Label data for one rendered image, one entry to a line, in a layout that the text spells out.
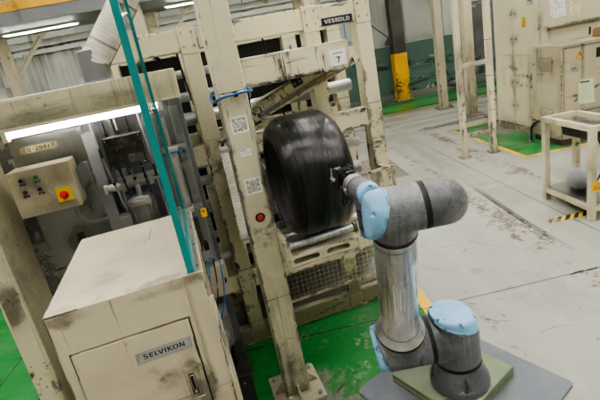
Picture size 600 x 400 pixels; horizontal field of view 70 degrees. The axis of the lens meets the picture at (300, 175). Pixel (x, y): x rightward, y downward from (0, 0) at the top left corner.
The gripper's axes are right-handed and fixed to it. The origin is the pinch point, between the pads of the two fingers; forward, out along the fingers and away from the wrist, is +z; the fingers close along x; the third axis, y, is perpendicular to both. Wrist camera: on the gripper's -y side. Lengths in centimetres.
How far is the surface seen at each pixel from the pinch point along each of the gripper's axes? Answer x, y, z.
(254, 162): 29.0, 9.8, 22.7
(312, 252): 12.7, -37.3, 12.5
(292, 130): 10.4, 21.2, 14.9
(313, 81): -19, 36, 62
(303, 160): 10.9, 9.8, 4.5
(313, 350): 13, -123, 53
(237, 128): 32.7, 26.6, 22.7
